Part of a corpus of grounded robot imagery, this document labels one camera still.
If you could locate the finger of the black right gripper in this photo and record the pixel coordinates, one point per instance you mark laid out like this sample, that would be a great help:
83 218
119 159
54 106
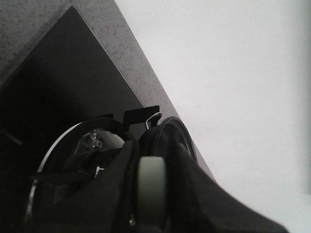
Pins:
198 205

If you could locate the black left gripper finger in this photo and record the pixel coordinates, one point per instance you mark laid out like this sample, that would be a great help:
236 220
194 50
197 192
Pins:
102 199

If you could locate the black frying pan green handle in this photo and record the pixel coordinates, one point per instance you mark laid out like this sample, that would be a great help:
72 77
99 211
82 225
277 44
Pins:
157 188

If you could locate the black left pan support grate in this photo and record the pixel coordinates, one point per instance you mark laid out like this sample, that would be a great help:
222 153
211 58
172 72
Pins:
72 147

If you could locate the black glass gas cooktop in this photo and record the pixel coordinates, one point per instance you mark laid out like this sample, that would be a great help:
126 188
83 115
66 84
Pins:
66 79

